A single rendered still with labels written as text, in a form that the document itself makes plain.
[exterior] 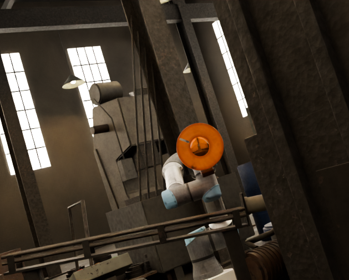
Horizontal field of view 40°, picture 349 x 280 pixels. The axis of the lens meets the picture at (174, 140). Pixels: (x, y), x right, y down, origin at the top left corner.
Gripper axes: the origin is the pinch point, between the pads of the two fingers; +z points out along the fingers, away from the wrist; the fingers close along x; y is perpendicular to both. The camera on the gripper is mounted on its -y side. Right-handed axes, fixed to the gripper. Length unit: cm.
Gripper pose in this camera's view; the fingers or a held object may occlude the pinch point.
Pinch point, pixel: (197, 141)
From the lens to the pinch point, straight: 160.8
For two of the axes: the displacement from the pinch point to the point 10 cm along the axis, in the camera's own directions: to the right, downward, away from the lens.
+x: 9.5, -3.0, 0.1
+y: -2.8, -8.9, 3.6
